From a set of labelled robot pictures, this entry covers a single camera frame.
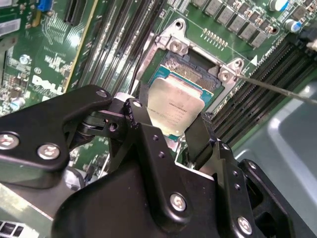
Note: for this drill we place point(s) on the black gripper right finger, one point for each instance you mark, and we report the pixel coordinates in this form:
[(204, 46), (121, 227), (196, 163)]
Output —
[(237, 198)]

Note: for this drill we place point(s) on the silver square CPU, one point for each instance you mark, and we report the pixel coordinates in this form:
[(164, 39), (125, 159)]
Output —
[(173, 104)]

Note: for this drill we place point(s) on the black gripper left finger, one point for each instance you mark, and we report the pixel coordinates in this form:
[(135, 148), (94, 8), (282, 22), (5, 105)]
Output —
[(37, 129)]

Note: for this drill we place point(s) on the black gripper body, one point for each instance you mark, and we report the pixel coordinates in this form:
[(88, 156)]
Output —
[(111, 210)]

